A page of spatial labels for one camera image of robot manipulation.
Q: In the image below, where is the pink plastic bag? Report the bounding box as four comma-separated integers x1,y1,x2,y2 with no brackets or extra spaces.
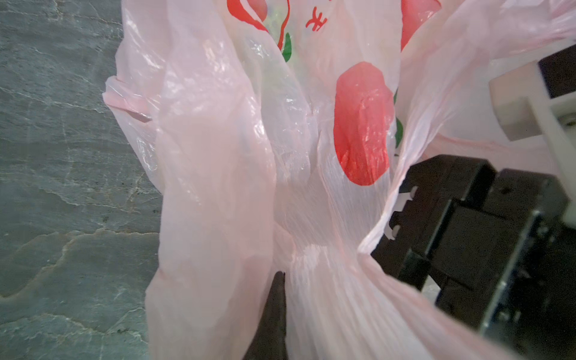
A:
103,1,575,359

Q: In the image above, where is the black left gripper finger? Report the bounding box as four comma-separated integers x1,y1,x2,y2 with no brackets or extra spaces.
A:
243,271,287,360

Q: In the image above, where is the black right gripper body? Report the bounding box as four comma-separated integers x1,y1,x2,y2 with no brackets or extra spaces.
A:
373,46,575,359

